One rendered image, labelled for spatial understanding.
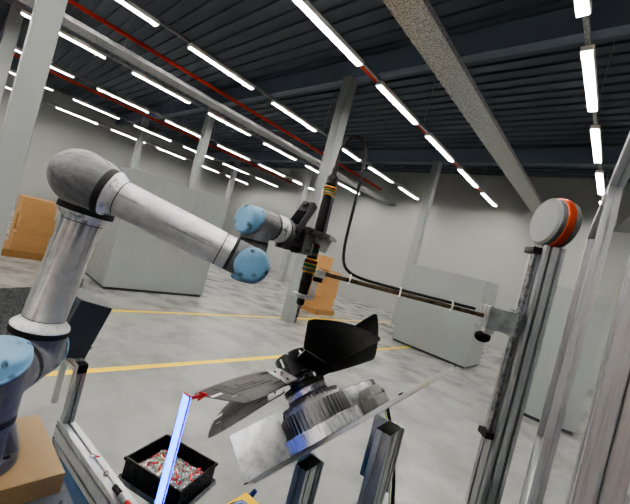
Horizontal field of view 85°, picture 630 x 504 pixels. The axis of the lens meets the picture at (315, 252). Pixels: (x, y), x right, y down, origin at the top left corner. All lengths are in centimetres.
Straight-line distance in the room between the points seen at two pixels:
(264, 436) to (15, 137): 450
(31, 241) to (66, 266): 813
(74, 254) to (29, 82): 435
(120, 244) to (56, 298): 624
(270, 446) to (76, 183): 86
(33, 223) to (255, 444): 819
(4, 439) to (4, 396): 9
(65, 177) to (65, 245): 19
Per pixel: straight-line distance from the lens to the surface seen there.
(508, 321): 124
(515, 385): 130
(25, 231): 901
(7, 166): 510
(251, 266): 72
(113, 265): 722
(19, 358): 88
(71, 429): 146
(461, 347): 831
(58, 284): 95
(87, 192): 78
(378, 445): 114
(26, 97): 517
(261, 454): 118
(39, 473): 97
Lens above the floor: 160
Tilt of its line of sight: level
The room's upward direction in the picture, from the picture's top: 15 degrees clockwise
